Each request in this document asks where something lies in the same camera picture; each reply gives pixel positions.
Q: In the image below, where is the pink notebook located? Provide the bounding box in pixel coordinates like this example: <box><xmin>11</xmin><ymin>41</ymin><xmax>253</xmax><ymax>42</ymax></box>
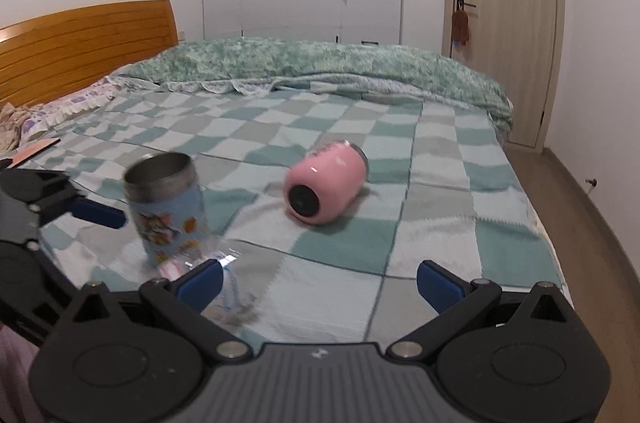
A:
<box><xmin>10</xmin><ymin>138</ymin><xmax>61</xmax><ymax>168</ymax></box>

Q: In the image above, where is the black door handle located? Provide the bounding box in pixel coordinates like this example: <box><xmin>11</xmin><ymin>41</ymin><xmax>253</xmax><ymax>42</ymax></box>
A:
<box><xmin>456</xmin><ymin>0</ymin><xmax>475</xmax><ymax>10</ymax></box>

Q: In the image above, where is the checkered green bed sheet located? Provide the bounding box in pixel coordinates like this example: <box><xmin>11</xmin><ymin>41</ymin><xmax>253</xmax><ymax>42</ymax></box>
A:
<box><xmin>34</xmin><ymin>88</ymin><xmax>565</xmax><ymax>346</ymax></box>

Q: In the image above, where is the floral ruffled pillow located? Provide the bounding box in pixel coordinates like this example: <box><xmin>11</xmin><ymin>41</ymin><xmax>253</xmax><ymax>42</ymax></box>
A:
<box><xmin>1</xmin><ymin>78</ymin><xmax>120</xmax><ymax>156</ymax></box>

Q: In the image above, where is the pink tumbler cup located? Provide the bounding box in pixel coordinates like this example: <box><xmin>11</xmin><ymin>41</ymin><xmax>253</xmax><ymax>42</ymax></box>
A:
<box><xmin>283</xmin><ymin>140</ymin><xmax>369</xmax><ymax>226</ymax></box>

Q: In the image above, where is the orange wooden headboard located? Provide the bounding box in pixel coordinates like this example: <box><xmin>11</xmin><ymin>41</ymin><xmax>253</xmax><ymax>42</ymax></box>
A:
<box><xmin>0</xmin><ymin>0</ymin><xmax>178</xmax><ymax>107</ymax></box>

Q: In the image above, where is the beige wooden door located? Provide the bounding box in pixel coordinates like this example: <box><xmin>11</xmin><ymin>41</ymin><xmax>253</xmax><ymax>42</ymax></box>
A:
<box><xmin>441</xmin><ymin>0</ymin><xmax>566</xmax><ymax>152</ymax></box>

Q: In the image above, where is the blue cartoon steel cup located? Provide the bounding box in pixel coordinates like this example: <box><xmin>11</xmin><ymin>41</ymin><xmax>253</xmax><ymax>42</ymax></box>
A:
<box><xmin>122</xmin><ymin>152</ymin><xmax>209</xmax><ymax>266</ymax></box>

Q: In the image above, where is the green floral duvet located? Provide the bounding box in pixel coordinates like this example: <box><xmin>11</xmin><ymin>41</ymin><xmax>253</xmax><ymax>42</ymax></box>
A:
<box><xmin>110</xmin><ymin>36</ymin><xmax>513</xmax><ymax>134</ymax></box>

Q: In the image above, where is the clear plastic Hello Kitty cup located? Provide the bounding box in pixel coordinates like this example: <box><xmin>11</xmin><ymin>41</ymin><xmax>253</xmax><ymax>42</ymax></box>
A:
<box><xmin>158</xmin><ymin>235</ymin><xmax>257</xmax><ymax>333</ymax></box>

